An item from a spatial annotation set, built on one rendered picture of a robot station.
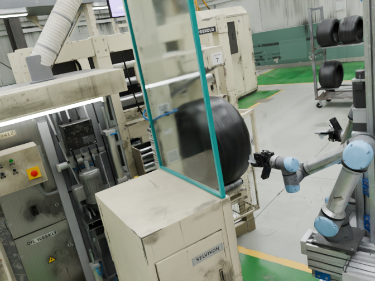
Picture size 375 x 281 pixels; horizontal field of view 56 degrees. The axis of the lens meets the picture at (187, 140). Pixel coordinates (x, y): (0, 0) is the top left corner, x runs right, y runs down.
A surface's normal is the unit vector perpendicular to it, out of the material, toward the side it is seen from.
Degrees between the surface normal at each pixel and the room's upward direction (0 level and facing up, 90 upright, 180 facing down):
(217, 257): 90
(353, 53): 90
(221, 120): 51
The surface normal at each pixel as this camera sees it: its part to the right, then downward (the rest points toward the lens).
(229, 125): 0.36, -0.33
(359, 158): -0.58, 0.22
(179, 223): 0.51, 0.16
